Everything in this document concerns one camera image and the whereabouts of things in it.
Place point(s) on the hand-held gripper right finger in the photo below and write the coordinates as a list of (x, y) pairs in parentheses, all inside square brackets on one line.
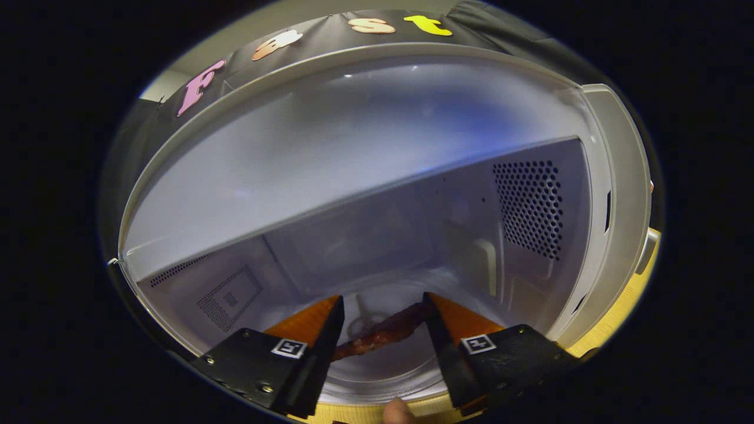
[(447, 359)]

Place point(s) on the red-brown meat piece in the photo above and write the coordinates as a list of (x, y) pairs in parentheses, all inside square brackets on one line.
[(383, 333)]

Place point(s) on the white toaster oven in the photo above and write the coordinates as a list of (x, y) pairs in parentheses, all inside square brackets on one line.
[(353, 147)]

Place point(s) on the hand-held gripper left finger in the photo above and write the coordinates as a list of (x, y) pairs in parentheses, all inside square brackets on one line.
[(318, 365)]

